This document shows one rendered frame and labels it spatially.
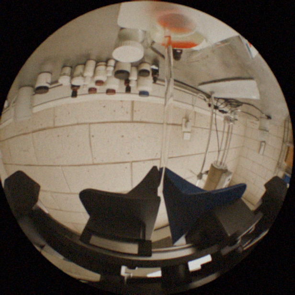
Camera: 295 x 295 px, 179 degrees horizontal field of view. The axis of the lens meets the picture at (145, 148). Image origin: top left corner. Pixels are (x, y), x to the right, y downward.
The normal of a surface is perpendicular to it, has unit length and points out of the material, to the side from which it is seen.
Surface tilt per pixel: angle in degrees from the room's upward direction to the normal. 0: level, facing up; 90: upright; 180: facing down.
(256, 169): 90
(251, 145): 90
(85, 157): 90
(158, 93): 90
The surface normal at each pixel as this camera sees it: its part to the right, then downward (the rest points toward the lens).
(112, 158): 0.32, 0.30
